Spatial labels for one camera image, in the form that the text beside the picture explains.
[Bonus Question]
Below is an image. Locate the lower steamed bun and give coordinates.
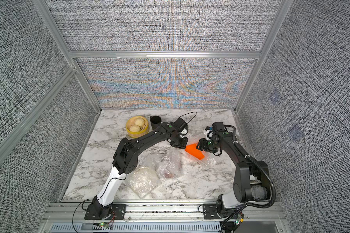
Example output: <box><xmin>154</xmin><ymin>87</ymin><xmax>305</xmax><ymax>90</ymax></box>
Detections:
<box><xmin>129</xmin><ymin>125</ymin><xmax>141</xmax><ymax>133</ymax></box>

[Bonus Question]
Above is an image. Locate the right base circuit board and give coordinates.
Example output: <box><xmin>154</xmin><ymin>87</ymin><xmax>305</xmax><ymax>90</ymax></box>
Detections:
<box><xmin>234</xmin><ymin>217</ymin><xmax>244</xmax><ymax>228</ymax></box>

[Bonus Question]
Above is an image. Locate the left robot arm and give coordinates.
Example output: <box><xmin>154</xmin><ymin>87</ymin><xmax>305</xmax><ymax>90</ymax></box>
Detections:
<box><xmin>89</xmin><ymin>117</ymin><xmax>189</xmax><ymax>219</ymax></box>

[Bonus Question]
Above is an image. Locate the aluminium front rail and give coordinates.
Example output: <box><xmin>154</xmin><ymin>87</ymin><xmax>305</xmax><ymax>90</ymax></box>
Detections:
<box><xmin>42</xmin><ymin>200</ymin><xmax>284</xmax><ymax>225</ymax></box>

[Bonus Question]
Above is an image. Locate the black cup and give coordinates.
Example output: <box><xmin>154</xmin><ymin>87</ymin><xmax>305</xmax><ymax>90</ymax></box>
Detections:
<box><xmin>150</xmin><ymin>116</ymin><xmax>162</xmax><ymax>130</ymax></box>

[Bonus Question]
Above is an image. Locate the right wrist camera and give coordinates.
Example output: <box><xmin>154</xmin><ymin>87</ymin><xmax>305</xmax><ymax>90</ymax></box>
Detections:
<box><xmin>204</xmin><ymin>122</ymin><xmax>227</xmax><ymax>138</ymax></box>

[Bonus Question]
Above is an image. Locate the left base circuit board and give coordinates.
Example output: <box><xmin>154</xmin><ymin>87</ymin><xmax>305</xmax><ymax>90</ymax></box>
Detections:
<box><xmin>100</xmin><ymin>222</ymin><xmax>113</xmax><ymax>228</ymax></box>

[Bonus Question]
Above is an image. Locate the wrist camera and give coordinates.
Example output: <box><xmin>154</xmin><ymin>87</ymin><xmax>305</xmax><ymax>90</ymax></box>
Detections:
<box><xmin>204</xmin><ymin>122</ymin><xmax>227</xmax><ymax>138</ymax></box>
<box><xmin>173</xmin><ymin>117</ymin><xmax>189</xmax><ymax>136</ymax></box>

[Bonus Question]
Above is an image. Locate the upper steamed bun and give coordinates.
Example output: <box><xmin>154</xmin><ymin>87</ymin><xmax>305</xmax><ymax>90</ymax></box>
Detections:
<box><xmin>134</xmin><ymin>117</ymin><xmax>145</xmax><ymax>127</ymax></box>

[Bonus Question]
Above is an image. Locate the base circuit board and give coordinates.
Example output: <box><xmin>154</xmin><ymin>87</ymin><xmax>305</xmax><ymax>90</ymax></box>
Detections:
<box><xmin>100</xmin><ymin>222</ymin><xmax>113</xmax><ymax>228</ymax></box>
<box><xmin>234</xmin><ymin>217</ymin><xmax>244</xmax><ymax>228</ymax></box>

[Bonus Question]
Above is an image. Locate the left camera cable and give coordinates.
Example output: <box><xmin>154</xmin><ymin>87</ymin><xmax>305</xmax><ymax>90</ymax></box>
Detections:
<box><xmin>177</xmin><ymin>111</ymin><xmax>198</xmax><ymax>136</ymax></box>

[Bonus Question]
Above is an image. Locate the yellow bamboo steamer basket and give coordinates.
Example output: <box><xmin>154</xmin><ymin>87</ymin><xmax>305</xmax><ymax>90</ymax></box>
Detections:
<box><xmin>125</xmin><ymin>116</ymin><xmax>150</xmax><ymax>138</ymax></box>

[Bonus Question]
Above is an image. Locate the bubble wrap around orange plate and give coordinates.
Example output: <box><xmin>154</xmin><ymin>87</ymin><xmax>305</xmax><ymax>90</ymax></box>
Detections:
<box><xmin>185</xmin><ymin>137</ymin><xmax>217</xmax><ymax>168</ymax></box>

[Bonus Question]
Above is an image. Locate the steamed bun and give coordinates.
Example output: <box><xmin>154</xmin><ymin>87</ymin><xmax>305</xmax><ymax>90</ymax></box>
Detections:
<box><xmin>129</xmin><ymin>125</ymin><xmax>141</xmax><ymax>133</ymax></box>
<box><xmin>134</xmin><ymin>117</ymin><xmax>145</xmax><ymax>127</ymax></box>

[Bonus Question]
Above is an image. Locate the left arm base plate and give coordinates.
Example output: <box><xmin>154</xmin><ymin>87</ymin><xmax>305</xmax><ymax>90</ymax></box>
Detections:
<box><xmin>84</xmin><ymin>204</ymin><xmax>127</xmax><ymax>220</ymax></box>

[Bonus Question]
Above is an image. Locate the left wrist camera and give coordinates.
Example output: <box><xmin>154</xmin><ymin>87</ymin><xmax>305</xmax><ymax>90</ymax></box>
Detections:
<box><xmin>173</xmin><ymin>117</ymin><xmax>189</xmax><ymax>136</ymax></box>

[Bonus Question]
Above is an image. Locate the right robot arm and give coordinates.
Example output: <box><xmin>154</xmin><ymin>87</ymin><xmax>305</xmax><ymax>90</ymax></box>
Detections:
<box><xmin>196</xmin><ymin>133</ymin><xmax>277</xmax><ymax>218</ymax></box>

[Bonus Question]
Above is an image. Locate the bubble dark red plate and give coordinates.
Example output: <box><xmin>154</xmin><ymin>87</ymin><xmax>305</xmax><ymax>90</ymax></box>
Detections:
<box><xmin>153</xmin><ymin>148</ymin><xmax>183</xmax><ymax>179</ymax></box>

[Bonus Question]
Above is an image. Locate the bubble wrapped white plate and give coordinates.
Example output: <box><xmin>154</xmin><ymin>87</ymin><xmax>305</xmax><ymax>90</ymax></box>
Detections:
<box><xmin>128</xmin><ymin>167</ymin><xmax>160</xmax><ymax>199</ymax></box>

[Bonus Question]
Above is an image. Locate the right corrugated cable conduit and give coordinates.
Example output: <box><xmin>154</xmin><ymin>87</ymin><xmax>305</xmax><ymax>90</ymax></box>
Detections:
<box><xmin>224</xmin><ymin>124</ymin><xmax>277</xmax><ymax>209</ymax></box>

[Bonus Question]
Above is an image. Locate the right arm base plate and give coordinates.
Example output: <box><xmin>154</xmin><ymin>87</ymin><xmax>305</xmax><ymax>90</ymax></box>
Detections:
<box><xmin>201</xmin><ymin>203</ymin><xmax>225</xmax><ymax>220</ymax></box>

